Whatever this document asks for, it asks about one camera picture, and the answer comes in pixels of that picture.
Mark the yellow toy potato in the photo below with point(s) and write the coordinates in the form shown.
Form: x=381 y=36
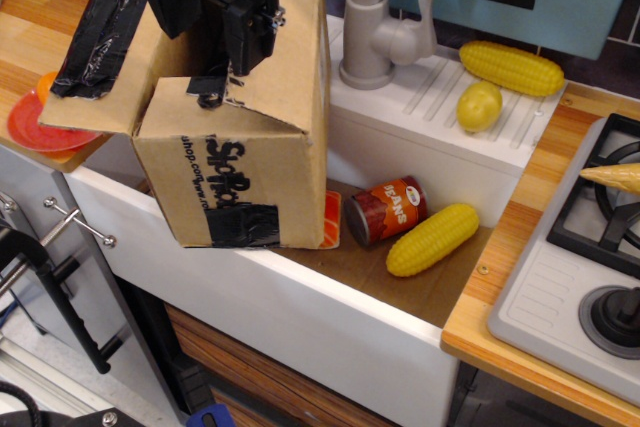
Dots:
x=479 y=107

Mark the yellow corn cob on drainer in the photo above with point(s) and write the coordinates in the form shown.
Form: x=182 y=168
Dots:
x=512 y=68

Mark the black stove knob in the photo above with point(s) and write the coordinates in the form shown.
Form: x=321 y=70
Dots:
x=609 y=316

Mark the orange salmon toy piece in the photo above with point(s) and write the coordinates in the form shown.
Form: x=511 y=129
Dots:
x=332 y=220

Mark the grey toy stove top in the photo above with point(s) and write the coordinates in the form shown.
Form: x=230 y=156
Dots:
x=538 y=310

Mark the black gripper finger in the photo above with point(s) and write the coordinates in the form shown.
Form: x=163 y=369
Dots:
x=250 y=35
x=176 y=16

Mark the red plastic plate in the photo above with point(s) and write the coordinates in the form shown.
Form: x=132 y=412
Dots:
x=24 y=129

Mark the beans can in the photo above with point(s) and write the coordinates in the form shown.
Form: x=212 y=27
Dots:
x=386 y=210

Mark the orange plastic cup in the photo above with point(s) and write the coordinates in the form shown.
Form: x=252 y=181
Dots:
x=44 y=86

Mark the grey toy faucet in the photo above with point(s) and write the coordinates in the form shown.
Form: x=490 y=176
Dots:
x=375 y=43

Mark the brown cardboard box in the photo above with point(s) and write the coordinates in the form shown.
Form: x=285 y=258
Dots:
x=250 y=172

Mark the yellow corn cob in sink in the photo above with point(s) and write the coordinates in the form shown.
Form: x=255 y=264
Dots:
x=432 y=240

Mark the black stove grate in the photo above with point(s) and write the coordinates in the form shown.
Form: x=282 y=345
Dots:
x=597 y=222

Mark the black metal clamp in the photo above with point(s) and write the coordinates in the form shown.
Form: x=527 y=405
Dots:
x=22 y=252

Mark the white toy sink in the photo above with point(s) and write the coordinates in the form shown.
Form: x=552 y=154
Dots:
x=337 y=316

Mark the yellow ice cream cone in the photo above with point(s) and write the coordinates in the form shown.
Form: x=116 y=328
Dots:
x=624 y=177

